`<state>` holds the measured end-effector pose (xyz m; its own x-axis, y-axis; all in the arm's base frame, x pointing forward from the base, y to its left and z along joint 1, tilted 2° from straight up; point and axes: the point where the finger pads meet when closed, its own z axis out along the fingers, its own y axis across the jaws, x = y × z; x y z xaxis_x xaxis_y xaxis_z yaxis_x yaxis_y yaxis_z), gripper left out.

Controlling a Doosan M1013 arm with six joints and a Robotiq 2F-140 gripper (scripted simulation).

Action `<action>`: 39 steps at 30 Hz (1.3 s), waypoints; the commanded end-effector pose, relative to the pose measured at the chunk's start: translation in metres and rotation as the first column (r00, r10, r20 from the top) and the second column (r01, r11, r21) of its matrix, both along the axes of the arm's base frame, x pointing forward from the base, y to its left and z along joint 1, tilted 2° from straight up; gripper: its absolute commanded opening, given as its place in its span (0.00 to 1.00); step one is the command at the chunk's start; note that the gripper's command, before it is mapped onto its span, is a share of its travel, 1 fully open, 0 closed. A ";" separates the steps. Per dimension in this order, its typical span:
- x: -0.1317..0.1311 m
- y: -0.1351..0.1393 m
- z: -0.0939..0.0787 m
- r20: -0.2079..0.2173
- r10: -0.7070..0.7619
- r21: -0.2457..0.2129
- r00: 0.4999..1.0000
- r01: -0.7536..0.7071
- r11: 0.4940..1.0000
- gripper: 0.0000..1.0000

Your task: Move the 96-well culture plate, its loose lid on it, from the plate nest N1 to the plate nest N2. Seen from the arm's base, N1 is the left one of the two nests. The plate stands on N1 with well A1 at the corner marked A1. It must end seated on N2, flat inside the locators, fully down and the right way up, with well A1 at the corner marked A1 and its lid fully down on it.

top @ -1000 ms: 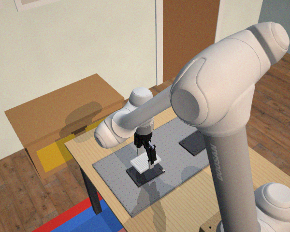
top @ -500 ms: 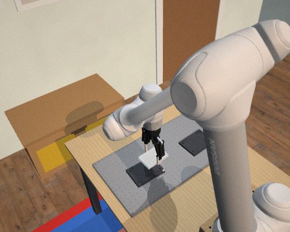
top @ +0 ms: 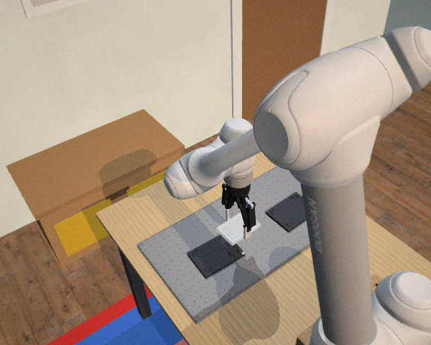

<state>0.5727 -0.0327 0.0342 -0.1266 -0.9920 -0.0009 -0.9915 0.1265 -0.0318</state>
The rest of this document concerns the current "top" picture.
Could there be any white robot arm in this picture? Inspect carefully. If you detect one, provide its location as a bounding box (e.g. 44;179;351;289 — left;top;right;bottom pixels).
163;27;431;345

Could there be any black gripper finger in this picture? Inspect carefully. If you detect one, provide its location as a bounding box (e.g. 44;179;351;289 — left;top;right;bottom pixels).
221;183;235;220
235;197;256;239

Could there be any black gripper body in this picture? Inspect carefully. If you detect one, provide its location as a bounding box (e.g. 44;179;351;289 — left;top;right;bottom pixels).
226;184;251;205

